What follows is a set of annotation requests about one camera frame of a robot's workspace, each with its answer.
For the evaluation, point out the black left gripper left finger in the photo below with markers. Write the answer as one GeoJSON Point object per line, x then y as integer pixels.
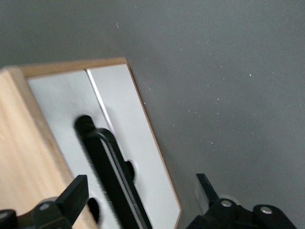
{"type": "Point", "coordinates": [71, 195]}

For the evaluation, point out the wooden drawer cabinet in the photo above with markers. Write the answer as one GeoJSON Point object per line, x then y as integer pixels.
{"type": "Point", "coordinates": [23, 143]}

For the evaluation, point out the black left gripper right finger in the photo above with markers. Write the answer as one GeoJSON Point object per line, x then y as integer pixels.
{"type": "Point", "coordinates": [226, 214]}

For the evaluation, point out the dark grey table mat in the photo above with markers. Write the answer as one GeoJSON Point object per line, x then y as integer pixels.
{"type": "Point", "coordinates": [214, 71]}

